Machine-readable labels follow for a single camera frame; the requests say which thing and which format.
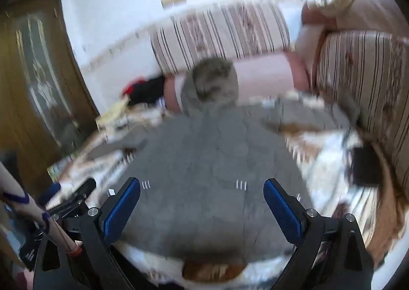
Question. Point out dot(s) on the leaf print blanket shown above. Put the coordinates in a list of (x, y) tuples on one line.
[(322, 156)]

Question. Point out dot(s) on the black clothes pile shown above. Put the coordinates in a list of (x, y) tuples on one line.
[(148, 90)]

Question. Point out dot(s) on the pink bolster cushion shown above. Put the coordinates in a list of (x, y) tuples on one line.
[(265, 72)]

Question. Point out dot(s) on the long striped sofa cushion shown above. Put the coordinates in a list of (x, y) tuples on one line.
[(223, 31)]

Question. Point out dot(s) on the beige cloth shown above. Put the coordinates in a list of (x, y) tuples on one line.
[(361, 5)]

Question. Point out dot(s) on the black flat case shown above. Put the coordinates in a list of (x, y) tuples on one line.
[(366, 165)]

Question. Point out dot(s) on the wooden door with glass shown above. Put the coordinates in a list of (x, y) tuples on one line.
[(32, 85)]

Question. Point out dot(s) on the brownish pink armrest cushion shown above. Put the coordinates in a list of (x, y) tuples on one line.
[(311, 18)]

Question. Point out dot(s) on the red cloth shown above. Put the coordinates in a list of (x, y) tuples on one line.
[(131, 88)]

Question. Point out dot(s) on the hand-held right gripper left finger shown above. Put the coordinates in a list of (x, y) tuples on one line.
[(123, 207)]

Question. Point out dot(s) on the green printed packet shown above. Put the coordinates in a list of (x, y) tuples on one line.
[(60, 167)]

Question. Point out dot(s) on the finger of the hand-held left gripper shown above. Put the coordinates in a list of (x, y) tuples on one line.
[(81, 189), (51, 192)]

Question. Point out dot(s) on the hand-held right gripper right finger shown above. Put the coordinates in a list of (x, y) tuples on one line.
[(282, 213)]

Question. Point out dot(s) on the pale yellow cloth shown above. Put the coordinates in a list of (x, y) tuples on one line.
[(111, 112)]

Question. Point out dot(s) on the grey quilted hooded jacket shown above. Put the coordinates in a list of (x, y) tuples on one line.
[(204, 162)]

